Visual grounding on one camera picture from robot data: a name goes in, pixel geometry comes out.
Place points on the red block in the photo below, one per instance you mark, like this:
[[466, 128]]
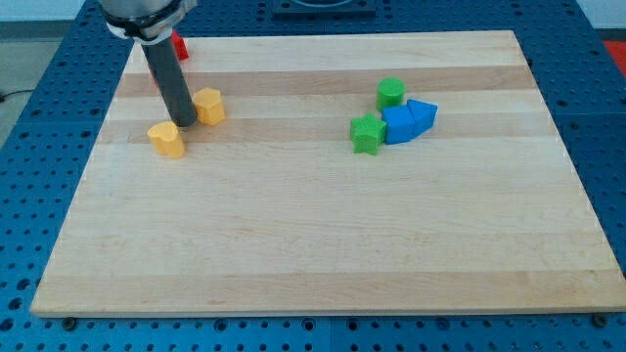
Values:
[[179, 46]]

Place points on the wooden board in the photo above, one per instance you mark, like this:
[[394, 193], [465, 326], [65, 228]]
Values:
[[271, 213]]

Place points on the yellow heart block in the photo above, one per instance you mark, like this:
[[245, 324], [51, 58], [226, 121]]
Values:
[[166, 139]]

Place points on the green cylinder block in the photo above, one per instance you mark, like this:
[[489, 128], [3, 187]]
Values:
[[390, 93]]

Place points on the blue cube block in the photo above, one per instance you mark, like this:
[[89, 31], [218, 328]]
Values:
[[399, 124]]

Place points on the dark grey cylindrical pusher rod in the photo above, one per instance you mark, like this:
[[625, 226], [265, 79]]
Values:
[[164, 65]]

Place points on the blue wedge block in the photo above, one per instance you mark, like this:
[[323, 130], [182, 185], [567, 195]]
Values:
[[423, 115]]

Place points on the green star block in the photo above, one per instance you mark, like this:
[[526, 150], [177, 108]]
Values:
[[367, 133]]

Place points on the yellow hexagon block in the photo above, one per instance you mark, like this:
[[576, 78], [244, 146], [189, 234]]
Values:
[[209, 106]]

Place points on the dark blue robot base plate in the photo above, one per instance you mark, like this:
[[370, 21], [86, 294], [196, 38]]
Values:
[[286, 9]]

